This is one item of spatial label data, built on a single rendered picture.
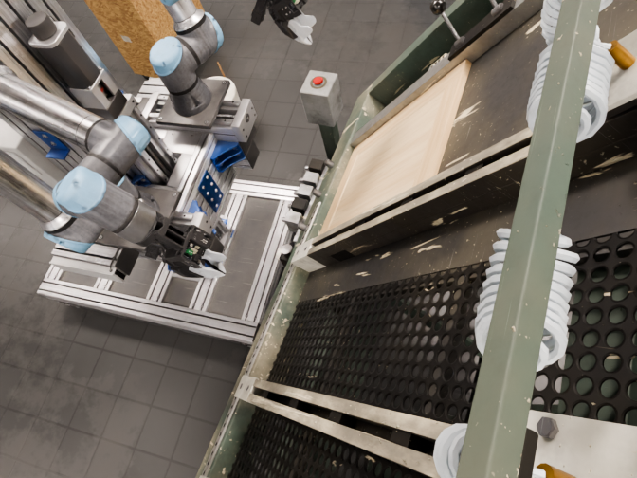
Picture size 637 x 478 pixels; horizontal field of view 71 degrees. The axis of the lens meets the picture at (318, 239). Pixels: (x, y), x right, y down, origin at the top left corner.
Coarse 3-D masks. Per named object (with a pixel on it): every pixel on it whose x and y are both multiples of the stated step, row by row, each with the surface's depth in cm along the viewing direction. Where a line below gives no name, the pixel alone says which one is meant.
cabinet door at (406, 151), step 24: (456, 72) 111; (432, 96) 117; (456, 96) 105; (408, 120) 125; (432, 120) 110; (360, 144) 155; (384, 144) 134; (408, 144) 117; (432, 144) 103; (360, 168) 143; (384, 168) 124; (408, 168) 109; (432, 168) 97; (360, 192) 132; (384, 192) 115; (336, 216) 141
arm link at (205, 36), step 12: (180, 0) 139; (180, 12) 142; (192, 12) 144; (204, 12) 151; (180, 24) 144; (192, 24) 144; (204, 24) 146; (216, 24) 150; (180, 36) 147; (192, 36) 146; (204, 36) 148; (216, 36) 151; (192, 48) 147; (204, 48) 149; (216, 48) 154; (204, 60) 153
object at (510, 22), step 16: (528, 0) 92; (512, 16) 96; (528, 16) 95; (496, 32) 101; (480, 48) 106; (448, 64) 113; (432, 80) 120; (400, 96) 134; (416, 96) 127; (384, 112) 141; (368, 128) 148; (352, 144) 159
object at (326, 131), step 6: (324, 126) 190; (336, 126) 194; (324, 132) 194; (330, 132) 193; (336, 132) 196; (324, 138) 198; (330, 138) 197; (336, 138) 198; (324, 144) 202; (330, 144) 201; (336, 144) 200; (330, 150) 205; (330, 156) 210
